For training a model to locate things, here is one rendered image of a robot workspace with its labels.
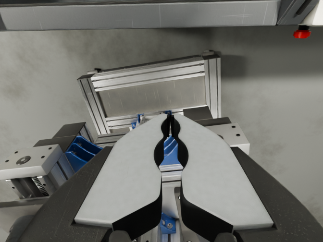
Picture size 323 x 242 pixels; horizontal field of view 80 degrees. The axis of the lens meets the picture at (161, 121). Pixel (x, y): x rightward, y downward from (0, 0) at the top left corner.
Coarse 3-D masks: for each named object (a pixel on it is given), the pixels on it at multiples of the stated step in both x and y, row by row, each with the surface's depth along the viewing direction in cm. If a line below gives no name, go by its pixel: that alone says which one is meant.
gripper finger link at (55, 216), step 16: (96, 160) 9; (80, 176) 8; (96, 176) 8; (64, 192) 7; (80, 192) 7; (48, 208) 7; (64, 208) 7; (32, 224) 6; (48, 224) 6; (64, 224) 6; (80, 224) 6; (32, 240) 6; (48, 240) 6; (64, 240) 6; (80, 240) 6; (96, 240) 6
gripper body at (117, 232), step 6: (114, 234) 6; (120, 234) 6; (126, 234) 6; (222, 234) 6; (228, 234) 6; (114, 240) 6; (120, 240) 6; (126, 240) 6; (216, 240) 6; (222, 240) 5; (228, 240) 5; (234, 240) 5
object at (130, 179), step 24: (168, 120) 12; (120, 144) 10; (144, 144) 10; (120, 168) 8; (144, 168) 8; (96, 192) 7; (120, 192) 7; (144, 192) 7; (96, 216) 6; (120, 216) 6; (144, 216) 7
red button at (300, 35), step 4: (300, 28) 47; (304, 28) 47; (308, 28) 47; (296, 32) 48; (300, 32) 47; (304, 32) 47; (308, 32) 47; (296, 36) 48; (300, 36) 48; (304, 36) 47
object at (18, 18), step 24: (144, 0) 33; (168, 0) 33; (192, 0) 33; (216, 0) 33; (240, 0) 33; (264, 0) 33; (0, 24) 36; (24, 24) 36; (48, 24) 36; (72, 24) 35; (96, 24) 35; (120, 24) 35; (144, 24) 35; (168, 24) 35; (192, 24) 35; (216, 24) 35; (240, 24) 34; (264, 24) 34
